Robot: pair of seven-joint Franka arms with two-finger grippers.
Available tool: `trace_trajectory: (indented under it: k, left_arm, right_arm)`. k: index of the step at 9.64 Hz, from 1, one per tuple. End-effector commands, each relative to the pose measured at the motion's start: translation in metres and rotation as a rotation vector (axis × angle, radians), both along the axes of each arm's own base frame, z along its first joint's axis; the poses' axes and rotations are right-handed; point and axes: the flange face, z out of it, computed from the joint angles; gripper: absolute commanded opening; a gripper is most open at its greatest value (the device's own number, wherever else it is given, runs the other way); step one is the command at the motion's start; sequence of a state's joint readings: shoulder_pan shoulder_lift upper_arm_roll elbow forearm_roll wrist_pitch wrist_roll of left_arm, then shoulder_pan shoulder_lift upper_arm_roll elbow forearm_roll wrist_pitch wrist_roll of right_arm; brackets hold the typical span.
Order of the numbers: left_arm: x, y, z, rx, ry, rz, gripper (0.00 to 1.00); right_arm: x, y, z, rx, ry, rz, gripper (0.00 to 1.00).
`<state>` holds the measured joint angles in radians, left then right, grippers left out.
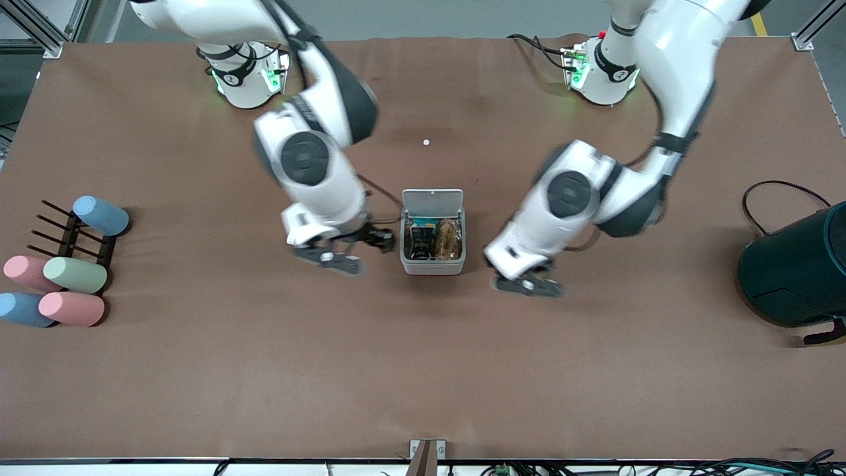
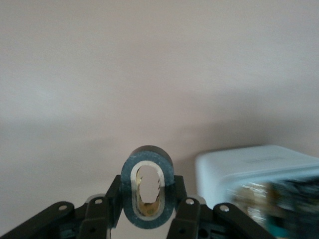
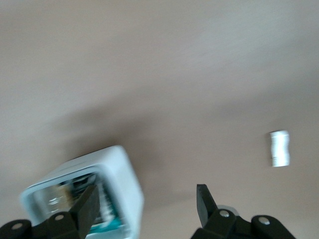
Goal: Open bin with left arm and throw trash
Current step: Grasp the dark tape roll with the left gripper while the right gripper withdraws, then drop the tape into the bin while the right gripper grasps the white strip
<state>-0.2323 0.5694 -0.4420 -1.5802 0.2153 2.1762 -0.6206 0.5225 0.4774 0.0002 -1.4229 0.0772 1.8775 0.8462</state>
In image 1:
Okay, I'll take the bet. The black snack wrapper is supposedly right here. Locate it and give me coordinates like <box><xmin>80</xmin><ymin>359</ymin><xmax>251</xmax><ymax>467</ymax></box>
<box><xmin>408</xmin><ymin>223</ymin><xmax>438</xmax><ymax>260</ymax></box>

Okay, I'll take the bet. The white square trash bin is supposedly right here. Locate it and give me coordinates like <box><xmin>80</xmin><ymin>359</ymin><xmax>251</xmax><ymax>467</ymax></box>
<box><xmin>400</xmin><ymin>188</ymin><xmax>467</xmax><ymax>276</ymax></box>

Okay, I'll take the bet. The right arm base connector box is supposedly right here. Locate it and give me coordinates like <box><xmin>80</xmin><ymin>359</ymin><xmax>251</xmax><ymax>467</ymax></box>
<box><xmin>261</xmin><ymin>43</ymin><xmax>293</xmax><ymax>95</ymax></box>

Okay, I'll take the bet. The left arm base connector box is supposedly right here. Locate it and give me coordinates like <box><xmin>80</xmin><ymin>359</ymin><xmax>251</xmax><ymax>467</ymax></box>
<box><xmin>560</xmin><ymin>43</ymin><xmax>590</xmax><ymax>91</ymax></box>

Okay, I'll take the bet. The brown snack wrapper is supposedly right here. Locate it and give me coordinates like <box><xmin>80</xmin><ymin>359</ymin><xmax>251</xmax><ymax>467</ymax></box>
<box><xmin>435</xmin><ymin>219</ymin><xmax>463</xmax><ymax>260</ymax></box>

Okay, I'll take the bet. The blue cup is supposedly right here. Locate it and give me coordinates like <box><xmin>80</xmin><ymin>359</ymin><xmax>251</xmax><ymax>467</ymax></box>
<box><xmin>0</xmin><ymin>292</ymin><xmax>57</xmax><ymax>329</ymax></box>
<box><xmin>72</xmin><ymin>195</ymin><xmax>131</xmax><ymax>237</ymax></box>

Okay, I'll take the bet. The dark teal round container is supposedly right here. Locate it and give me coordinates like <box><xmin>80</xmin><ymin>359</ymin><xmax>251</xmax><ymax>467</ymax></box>
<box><xmin>738</xmin><ymin>202</ymin><xmax>846</xmax><ymax>328</ymax></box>

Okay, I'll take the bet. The green cup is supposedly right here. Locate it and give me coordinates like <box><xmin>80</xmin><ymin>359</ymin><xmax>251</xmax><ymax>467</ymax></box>
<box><xmin>43</xmin><ymin>257</ymin><xmax>108</xmax><ymax>295</ymax></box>

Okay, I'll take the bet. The black cup rack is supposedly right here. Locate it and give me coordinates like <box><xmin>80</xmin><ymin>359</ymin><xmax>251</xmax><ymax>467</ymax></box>
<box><xmin>26</xmin><ymin>200</ymin><xmax>118</xmax><ymax>292</ymax></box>

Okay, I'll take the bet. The pink cup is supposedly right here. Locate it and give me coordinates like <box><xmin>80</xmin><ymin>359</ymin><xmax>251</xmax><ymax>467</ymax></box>
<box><xmin>3</xmin><ymin>255</ymin><xmax>63</xmax><ymax>293</ymax></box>
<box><xmin>38</xmin><ymin>292</ymin><xmax>105</xmax><ymax>328</ymax></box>

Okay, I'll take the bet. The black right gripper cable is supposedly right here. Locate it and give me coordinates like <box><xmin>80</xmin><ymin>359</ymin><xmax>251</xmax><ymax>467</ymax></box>
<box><xmin>357</xmin><ymin>173</ymin><xmax>404</xmax><ymax>225</ymax></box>

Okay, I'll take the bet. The metal edge bracket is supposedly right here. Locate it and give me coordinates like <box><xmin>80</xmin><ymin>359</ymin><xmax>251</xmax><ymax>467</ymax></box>
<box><xmin>406</xmin><ymin>440</ymin><xmax>446</xmax><ymax>476</ymax></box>

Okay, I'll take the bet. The black looped cable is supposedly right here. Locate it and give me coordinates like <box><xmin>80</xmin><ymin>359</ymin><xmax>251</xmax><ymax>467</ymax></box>
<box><xmin>742</xmin><ymin>180</ymin><xmax>831</xmax><ymax>236</ymax></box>

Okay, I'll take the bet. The black left base cable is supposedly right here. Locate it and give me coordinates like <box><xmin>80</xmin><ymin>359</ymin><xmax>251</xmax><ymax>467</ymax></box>
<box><xmin>507</xmin><ymin>33</ymin><xmax>570</xmax><ymax>71</ymax></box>

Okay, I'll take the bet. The black curved handle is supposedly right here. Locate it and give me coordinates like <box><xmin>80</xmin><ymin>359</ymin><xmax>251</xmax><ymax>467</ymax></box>
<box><xmin>803</xmin><ymin>317</ymin><xmax>846</xmax><ymax>346</ymax></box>

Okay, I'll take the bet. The aluminium frame profile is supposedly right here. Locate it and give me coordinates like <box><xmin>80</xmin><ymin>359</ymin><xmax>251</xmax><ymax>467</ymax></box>
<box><xmin>0</xmin><ymin>0</ymin><xmax>90</xmax><ymax>59</ymax></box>
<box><xmin>790</xmin><ymin>0</ymin><xmax>846</xmax><ymax>52</ymax></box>

